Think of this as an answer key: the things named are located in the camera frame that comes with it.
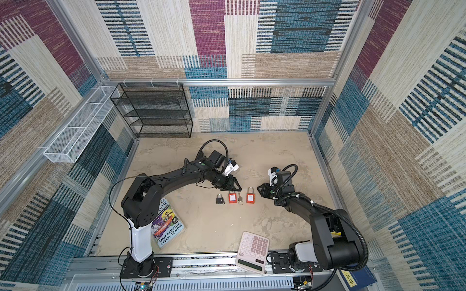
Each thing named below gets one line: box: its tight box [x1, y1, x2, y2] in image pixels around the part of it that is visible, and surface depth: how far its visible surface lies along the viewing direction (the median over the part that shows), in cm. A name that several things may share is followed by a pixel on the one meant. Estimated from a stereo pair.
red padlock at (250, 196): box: [246, 186, 256, 204], surface depth 93 cm
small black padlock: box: [216, 192, 226, 205], surface depth 93 cm
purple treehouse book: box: [151, 197, 187, 249], surface depth 83 cm
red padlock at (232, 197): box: [228, 190, 238, 204], surface depth 93 cm
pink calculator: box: [234, 230, 270, 275], surface depth 77 cm
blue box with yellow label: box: [338, 264, 378, 291], surface depth 71 cm
